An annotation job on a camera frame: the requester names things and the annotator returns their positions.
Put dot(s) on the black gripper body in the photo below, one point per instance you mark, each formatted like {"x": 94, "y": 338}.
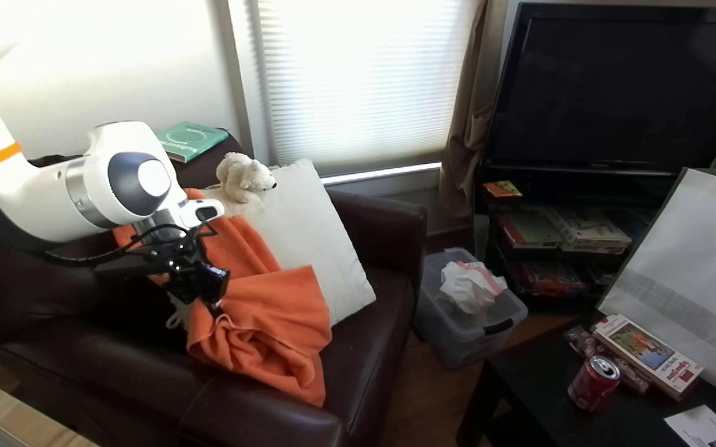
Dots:
{"x": 175, "y": 255}

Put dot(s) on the orange blanket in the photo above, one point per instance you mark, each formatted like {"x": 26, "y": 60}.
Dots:
{"x": 272, "y": 324}

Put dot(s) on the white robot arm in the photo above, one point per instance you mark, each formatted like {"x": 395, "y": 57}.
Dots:
{"x": 124, "y": 180}

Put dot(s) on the white stuffed toy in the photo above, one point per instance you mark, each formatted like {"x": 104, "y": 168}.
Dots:
{"x": 243, "y": 177}

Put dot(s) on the green book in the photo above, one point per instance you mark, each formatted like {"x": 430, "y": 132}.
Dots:
{"x": 190, "y": 140}

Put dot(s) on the white pillow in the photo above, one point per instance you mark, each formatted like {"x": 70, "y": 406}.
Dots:
{"x": 303, "y": 228}

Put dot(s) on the white window blinds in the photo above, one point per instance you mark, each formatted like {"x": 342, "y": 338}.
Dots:
{"x": 360, "y": 80}

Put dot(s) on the clear plastic storage bin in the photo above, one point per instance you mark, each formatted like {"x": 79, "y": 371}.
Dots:
{"x": 464, "y": 312}

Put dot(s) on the beige curtain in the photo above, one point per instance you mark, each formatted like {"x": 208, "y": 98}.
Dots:
{"x": 474, "y": 109}

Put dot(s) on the black tv stand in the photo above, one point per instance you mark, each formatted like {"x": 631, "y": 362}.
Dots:
{"x": 564, "y": 238}

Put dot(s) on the red soda can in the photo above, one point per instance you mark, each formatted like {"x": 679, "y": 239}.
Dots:
{"x": 592, "y": 384}

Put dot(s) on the black flat screen television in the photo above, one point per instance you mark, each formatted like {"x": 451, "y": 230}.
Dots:
{"x": 609, "y": 88}

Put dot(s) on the white colourful box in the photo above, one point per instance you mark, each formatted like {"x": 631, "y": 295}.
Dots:
{"x": 664, "y": 366}

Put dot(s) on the white shopping bag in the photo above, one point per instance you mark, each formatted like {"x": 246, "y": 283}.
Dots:
{"x": 669, "y": 283}

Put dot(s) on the white paper card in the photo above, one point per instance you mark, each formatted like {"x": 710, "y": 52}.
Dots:
{"x": 698, "y": 425}

